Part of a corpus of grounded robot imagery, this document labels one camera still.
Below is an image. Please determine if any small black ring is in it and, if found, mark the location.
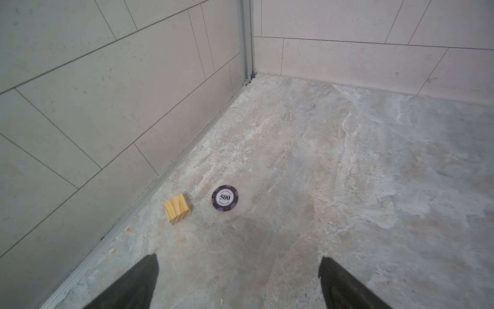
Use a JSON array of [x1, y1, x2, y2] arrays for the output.
[[211, 184, 239, 212]]

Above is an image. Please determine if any aluminium corner frame post left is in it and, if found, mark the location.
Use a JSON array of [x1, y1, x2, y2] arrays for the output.
[[235, 0, 256, 85]]

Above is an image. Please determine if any small wooden block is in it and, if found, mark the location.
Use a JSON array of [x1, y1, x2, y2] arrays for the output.
[[163, 193, 191, 225]]

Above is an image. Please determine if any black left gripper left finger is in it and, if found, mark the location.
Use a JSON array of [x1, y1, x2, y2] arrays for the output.
[[84, 254, 159, 309]]

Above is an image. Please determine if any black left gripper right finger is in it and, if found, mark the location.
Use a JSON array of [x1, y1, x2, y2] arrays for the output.
[[318, 256, 392, 309]]

